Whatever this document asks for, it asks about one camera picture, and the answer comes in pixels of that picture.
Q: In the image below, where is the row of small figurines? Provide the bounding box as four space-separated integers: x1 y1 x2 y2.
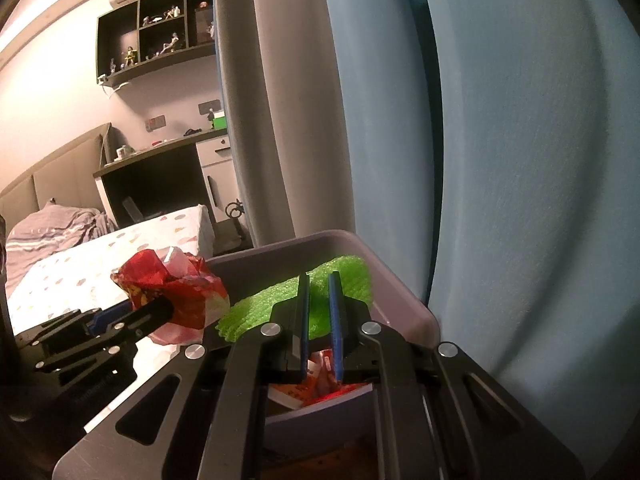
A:
107 2 216 68

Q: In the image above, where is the red packet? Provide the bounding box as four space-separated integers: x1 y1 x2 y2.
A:
270 350 375 408

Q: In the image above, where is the wide blue curtain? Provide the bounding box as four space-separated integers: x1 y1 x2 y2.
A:
317 0 640 480

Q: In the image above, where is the grey padded headboard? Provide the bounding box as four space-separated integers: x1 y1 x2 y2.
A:
0 122 113 221

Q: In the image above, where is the dark and white desk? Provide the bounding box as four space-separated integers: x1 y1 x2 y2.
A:
92 130 241 231

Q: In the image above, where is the dark wall shelf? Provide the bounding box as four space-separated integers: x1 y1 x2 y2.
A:
95 0 217 86

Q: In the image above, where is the red patterned plastic bag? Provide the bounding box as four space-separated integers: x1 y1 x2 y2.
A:
111 247 231 347

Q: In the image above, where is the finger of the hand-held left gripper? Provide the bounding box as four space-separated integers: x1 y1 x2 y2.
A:
15 310 99 349
86 298 176 344

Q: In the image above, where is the grey curtain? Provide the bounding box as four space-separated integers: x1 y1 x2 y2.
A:
212 0 358 251

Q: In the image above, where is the grey striped quilt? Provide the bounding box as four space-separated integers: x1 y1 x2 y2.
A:
5 199 118 281

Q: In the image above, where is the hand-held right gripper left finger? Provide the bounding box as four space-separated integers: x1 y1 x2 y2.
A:
52 274 310 480

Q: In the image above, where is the grey plastic bin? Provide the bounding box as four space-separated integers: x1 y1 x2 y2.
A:
202 230 441 441

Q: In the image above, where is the green foam net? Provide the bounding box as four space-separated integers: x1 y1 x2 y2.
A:
215 255 375 346

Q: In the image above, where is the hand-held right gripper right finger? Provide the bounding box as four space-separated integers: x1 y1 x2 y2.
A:
329 271 586 480

